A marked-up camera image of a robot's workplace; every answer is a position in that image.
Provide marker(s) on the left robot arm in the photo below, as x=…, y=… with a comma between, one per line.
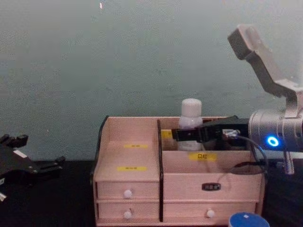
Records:
x=2, y=195

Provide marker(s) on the black table cloth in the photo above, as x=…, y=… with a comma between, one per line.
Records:
x=47, y=208

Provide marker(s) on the wide wooden drawer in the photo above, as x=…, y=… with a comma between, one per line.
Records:
x=184, y=210

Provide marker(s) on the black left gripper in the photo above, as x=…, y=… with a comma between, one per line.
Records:
x=16, y=168

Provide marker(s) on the small wooden drawer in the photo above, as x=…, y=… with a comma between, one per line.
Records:
x=113, y=210
x=113, y=190

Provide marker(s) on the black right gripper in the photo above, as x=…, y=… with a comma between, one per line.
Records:
x=227, y=126

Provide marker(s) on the white plastic bottle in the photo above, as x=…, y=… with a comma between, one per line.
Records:
x=191, y=111

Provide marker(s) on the pale wooden desk organizer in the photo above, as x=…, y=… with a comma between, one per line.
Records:
x=132, y=165

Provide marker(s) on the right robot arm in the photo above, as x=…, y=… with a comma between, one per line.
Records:
x=279, y=132

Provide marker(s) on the round blue lid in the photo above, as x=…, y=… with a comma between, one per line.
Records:
x=248, y=221

